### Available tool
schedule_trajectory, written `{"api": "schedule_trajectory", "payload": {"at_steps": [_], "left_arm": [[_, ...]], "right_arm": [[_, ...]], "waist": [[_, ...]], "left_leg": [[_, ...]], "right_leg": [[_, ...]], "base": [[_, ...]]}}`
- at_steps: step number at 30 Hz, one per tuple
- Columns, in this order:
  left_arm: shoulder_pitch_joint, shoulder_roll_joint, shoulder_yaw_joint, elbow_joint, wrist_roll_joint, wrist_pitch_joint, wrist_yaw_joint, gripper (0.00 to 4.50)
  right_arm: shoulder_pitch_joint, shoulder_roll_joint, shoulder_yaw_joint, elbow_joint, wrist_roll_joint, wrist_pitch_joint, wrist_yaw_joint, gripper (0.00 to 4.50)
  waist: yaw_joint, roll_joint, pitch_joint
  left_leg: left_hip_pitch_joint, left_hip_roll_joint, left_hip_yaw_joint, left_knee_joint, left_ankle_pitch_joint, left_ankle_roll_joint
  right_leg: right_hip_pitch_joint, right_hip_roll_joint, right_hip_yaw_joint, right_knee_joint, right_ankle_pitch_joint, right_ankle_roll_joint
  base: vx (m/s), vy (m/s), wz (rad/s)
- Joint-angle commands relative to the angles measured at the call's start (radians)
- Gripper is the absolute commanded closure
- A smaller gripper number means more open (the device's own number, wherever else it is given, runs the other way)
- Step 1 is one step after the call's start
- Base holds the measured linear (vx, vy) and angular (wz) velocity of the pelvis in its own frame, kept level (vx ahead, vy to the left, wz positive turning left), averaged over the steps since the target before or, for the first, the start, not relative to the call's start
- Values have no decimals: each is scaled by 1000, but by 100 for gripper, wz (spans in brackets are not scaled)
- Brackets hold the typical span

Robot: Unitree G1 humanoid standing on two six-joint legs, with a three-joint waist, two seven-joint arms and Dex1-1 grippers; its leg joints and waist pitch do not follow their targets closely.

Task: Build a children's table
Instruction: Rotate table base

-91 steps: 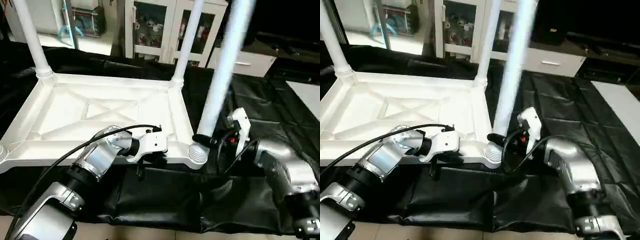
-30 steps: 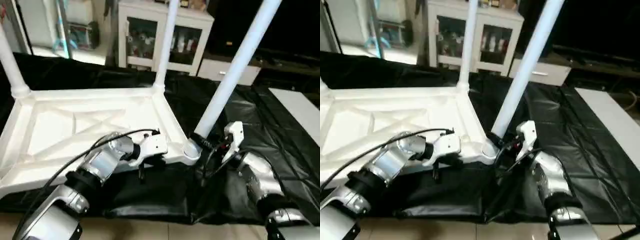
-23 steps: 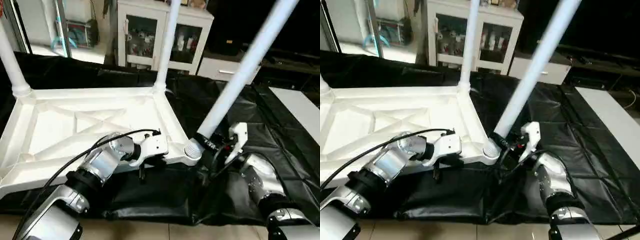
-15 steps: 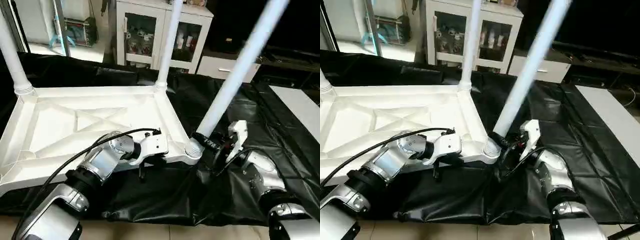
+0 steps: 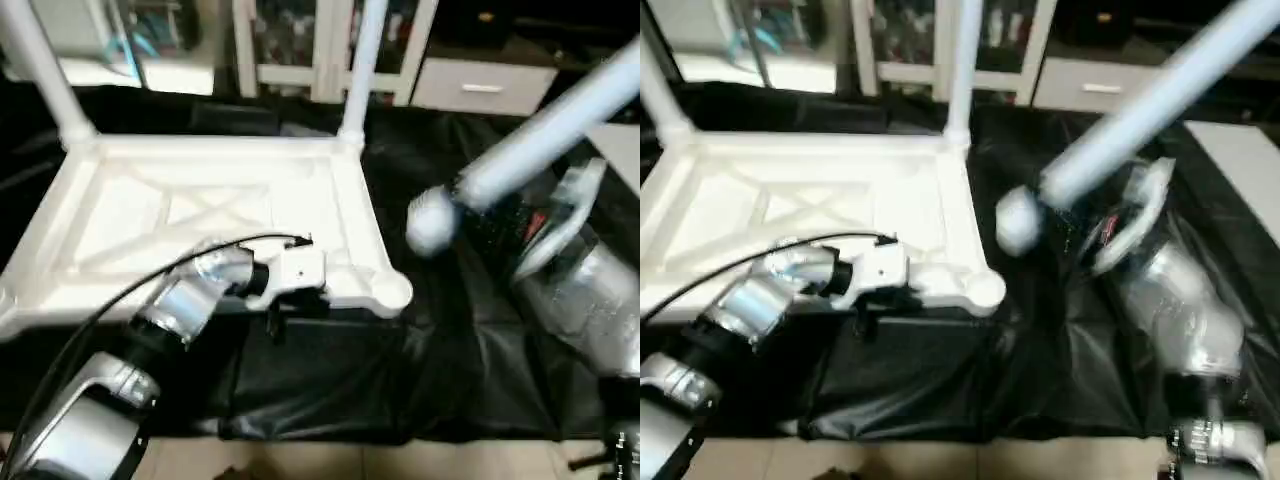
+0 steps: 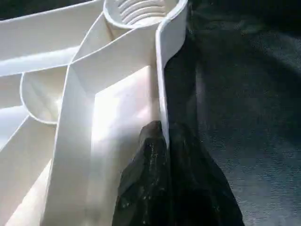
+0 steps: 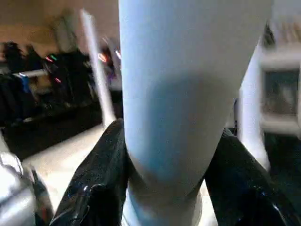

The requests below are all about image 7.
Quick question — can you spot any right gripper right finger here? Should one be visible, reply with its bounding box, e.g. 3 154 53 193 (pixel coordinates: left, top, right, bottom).
203 128 301 226

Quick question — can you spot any white glass-door cabinet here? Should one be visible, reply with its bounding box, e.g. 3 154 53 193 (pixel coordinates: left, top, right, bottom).
260 24 301 137

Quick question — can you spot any white plastic table top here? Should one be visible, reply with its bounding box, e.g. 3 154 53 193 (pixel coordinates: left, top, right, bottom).
21 123 128 226

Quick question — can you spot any black work mat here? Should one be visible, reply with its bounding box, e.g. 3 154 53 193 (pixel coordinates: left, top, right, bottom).
0 106 301 203

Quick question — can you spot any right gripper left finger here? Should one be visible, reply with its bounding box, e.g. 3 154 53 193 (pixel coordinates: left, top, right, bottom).
49 119 131 226

